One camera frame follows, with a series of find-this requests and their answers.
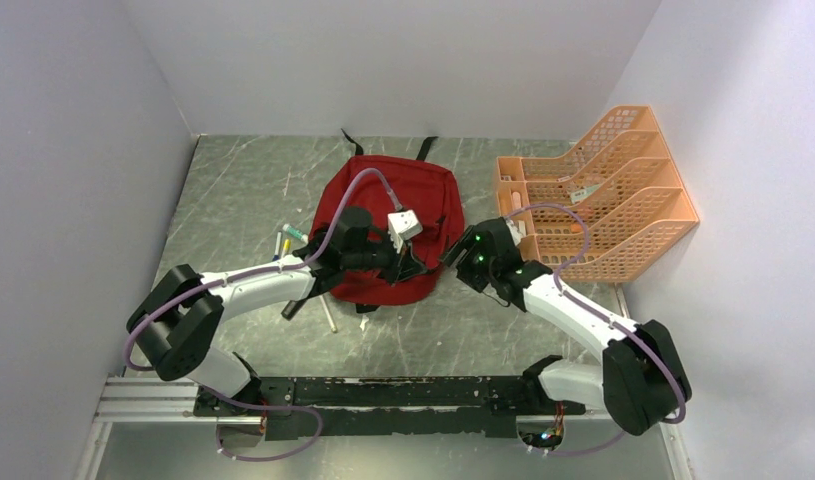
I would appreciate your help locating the white pencil stick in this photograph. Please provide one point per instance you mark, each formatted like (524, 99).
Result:
(328, 314)

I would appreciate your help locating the pink black highlighter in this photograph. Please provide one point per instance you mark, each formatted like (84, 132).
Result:
(292, 308)

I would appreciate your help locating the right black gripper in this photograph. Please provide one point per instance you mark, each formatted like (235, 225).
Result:
(468, 242)

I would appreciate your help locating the black mounting rail base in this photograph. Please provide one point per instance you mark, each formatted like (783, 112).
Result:
(339, 406)

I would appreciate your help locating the orange plastic file organizer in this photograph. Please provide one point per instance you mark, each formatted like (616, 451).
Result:
(616, 197)

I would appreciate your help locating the green white glue stick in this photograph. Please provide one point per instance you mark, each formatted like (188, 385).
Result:
(295, 233)

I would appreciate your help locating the red backpack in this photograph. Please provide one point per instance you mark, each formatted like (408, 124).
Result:
(413, 198)

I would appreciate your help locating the yellow cap marker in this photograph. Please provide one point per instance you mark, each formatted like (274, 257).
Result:
(285, 249)

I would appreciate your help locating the blue cap marker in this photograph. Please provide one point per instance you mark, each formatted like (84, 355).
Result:
(278, 246)

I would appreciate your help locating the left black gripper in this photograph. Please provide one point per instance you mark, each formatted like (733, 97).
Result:
(403, 265)

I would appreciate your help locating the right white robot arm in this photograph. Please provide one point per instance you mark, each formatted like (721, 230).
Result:
(639, 380)

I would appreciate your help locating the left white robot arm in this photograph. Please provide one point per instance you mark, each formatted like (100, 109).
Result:
(175, 325)

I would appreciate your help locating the white stapler in organizer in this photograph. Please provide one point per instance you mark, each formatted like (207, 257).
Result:
(520, 228)

